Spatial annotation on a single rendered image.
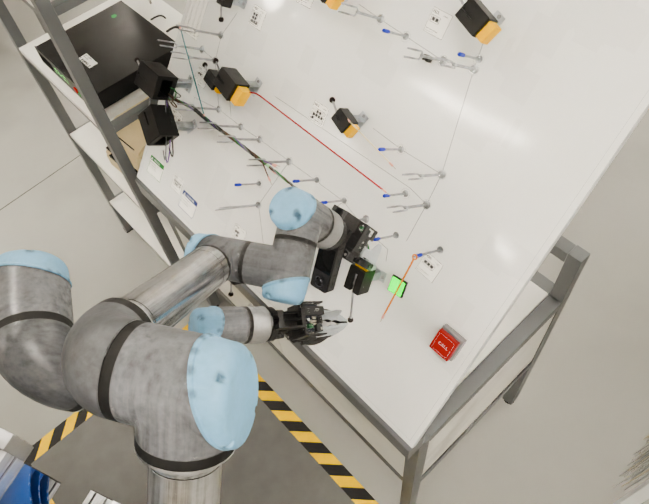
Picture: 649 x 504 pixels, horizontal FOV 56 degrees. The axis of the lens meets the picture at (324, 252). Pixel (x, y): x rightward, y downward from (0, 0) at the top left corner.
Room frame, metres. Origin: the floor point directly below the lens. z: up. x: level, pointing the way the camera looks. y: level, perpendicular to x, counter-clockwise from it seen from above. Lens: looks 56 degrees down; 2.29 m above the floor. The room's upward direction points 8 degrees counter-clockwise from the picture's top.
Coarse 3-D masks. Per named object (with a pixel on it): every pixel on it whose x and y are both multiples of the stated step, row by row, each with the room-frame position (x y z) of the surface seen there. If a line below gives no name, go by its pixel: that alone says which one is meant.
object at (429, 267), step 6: (426, 258) 0.69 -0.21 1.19; (432, 258) 0.69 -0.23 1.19; (420, 264) 0.69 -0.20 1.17; (426, 264) 0.69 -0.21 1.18; (432, 264) 0.68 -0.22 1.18; (438, 264) 0.67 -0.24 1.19; (420, 270) 0.68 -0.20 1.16; (426, 270) 0.68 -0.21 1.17; (432, 270) 0.67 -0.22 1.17; (438, 270) 0.66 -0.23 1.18; (426, 276) 0.67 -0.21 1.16; (432, 276) 0.66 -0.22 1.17; (432, 282) 0.65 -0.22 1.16
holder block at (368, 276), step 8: (352, 264) 0.71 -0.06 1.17; (352, 272) 0.70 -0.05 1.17; (360, 272) 0.69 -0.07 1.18; (368, 272) 0.69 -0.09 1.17; (352, 280) 0.69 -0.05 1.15; (360, 280) 0.68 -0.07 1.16; (368, 280) 0.68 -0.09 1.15; (352, 288) 0.68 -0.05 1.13; (360, 288) 0.66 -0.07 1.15; (368, 288) 0.68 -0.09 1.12
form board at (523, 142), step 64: (256, 0) 1.38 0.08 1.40; (384, 0) 1.14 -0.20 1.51; (448, 0) 1.05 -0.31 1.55; (512, 0) 0.96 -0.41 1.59; (576, 0) 0.89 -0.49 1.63; (640, 0) 0.83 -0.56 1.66; (192, 64) 1.42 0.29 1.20; (256, 64) 1.27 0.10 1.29; (320, 64) 1.15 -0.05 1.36; (384, 64) 1.05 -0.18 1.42; (448, 64) 0.96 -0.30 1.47; (512, 64) 0.88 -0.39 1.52; (576, 64) 0.81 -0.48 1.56; (640, 64) 0.75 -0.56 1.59; (256, 128) 1.16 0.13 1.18; (320, 128) 1.05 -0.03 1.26; (384, 128) 0.95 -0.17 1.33; (448, 128) 0.87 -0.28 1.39; (512, 128) 0.79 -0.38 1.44; (576, 128) 0.73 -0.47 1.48; (192, 192) 1.18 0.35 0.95; (256, 192) 1.05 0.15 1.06; (320, 192) 0.94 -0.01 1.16; (384, 192) 0.85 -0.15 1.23; (448, 192) 0.77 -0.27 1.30; (512, 192) 0.71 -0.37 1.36; (576, 192) 0.65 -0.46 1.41; (384, 256) 0.75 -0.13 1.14; (448, 256) 0.67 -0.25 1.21; (512, 256) 0.61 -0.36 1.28; (384, 320) 0.64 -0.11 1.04; (448, 320) 0.57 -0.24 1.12; (384, 384) 0.53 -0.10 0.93; (448, 384) 0.47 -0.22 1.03
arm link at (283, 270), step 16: (288, 240) 0.60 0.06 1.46; (304, 240) 0.60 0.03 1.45; (256, 256) 0.58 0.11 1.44; (272, 256) 0.58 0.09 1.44; (288, 256) 0.57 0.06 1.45; (304, 256) 0.57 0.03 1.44; (256, 272) 0.56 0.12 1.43; (272, 272) 0.55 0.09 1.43; (288, 272) 0.55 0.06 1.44; (304, 272) 0.55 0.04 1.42; (272, 288) 0.53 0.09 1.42; (288, 288) 0.52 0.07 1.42; (304, 288) 0.53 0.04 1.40
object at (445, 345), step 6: (444, 330) 0.55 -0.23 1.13; (438, 336) 0.54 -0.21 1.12; (444, 336) 0.54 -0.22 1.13; (450, 336) 0.53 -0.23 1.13; (432, 342) 0.54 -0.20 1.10; (438, 342) 0.53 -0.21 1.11; (444, 342) 0.53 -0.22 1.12; (450, 342) 0.52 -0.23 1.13; (456, 342) 0.52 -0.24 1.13; (432, 348) 0.53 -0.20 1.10; (438, 348) 0.52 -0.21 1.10; (444, 348) 0.52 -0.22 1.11; (450, 348) 0.51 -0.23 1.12; (456, 348) 0.51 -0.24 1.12; (438, 354) 0.51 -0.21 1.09; (444, 354) 0.51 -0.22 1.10; (450, 354) 0.50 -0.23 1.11
